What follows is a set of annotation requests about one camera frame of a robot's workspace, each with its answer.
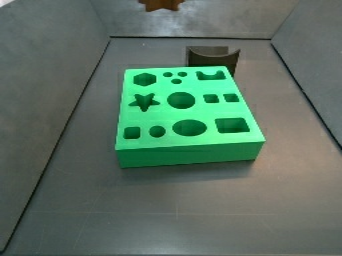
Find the brown star object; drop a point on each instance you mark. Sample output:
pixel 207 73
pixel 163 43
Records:
pixel 153 5

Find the green shape sorter block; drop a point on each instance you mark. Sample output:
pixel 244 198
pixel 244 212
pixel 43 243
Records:
pixel 183 115

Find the black curved holder block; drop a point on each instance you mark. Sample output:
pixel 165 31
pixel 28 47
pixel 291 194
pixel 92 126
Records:
pixel 211 56

